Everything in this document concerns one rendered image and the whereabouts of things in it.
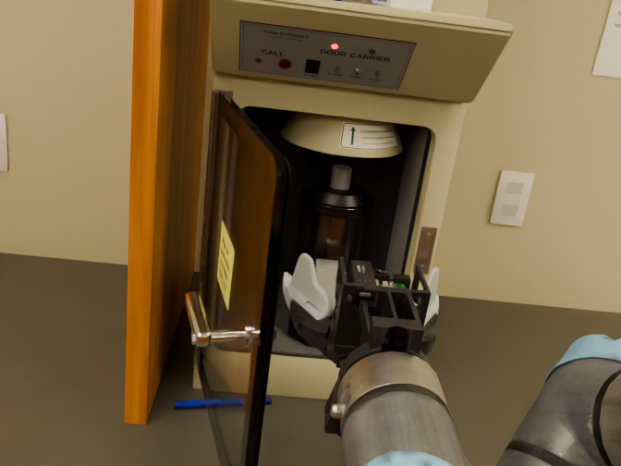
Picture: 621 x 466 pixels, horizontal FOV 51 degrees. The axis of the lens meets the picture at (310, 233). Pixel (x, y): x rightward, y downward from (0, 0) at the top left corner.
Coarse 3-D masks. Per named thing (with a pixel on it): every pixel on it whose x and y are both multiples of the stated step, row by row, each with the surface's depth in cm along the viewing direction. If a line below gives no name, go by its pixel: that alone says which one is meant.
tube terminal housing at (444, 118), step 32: (448, 0) 78; (480, 0) 78; (256, 96) 81; (288, 96) 81; (320, 96) 82; (352, 96) 82; (384, 96) 82; (416, 96) 82; (448, 128) 84; (448, 160) 85; (416, 224) 91; (288, 384) 97; (320, 384) 97
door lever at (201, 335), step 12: (192, 300) 67; (192, 312) 65; (204, 312) 65; (192, 324) 63; (204, 324) 63; (192, 336) 61; (204, 336) 61; (216, 336) 62; (228, 336) 62; (240, 336) 63
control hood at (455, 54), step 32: (224, 0) 66; (256, 0) 66; (288, 0) 66; (320, 0) 67; (352, 0) 76; (224, 32) 71; (352, 32) 70; (384, 32) 69; (416, 32) 69; (448, 32) 69; (480, 32) 68; (512, 32) 69; (224, 64) 76; (416, 64) 74; (448, 64) 73; (480, 64) 73; (448, 96) 79
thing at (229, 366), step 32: (224, 96) 75; (224, 128) 74; (256, 128) 62; (224, 160) 74; (256, 160) 60; (224, 192) 74; (256, 192) 60; (224, 224) 74; (256, 224) 59; (256, 256) 59; (256, 288) 59; (224, 320) 74; (256, 320) 59; (224, 352) 74; (256, 352) 59; (224, 384) 74; (256, 384) 60; (224, 416) 74; (256, 416) 62; (224, 448) 74
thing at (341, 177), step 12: (336, 168) 91; (348, 168) 92; (324, 180) 95; (336, 180) 92; (348, 180) 92; (312, 192) 92; (324, 192) 90; (336, 192) 91; (348, 192) 91; (360, 192) 92; (336, 204) 90; (348, 204) 90; (360, 204) 91
